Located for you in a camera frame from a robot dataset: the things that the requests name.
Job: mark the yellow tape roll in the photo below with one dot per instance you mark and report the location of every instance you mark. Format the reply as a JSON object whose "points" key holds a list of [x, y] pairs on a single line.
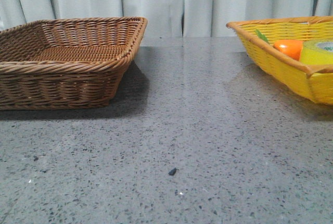
{"points": [[317, 52]]}

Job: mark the small black debris piece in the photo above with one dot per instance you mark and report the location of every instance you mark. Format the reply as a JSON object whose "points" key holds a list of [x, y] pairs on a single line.
{"points": [[172, 172]]}

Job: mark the brown wicker basket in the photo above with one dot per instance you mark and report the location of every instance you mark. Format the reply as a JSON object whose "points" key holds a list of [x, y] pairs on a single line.
{"points": [[67, 63]]}

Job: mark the orange toy carrot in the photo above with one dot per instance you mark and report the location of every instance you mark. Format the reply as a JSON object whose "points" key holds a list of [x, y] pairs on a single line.
{"points": [[289, 47]]}

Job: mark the yellow woven basket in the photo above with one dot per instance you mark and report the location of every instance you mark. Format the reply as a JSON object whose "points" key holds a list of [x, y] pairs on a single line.
{"points": [[313, 82]]}

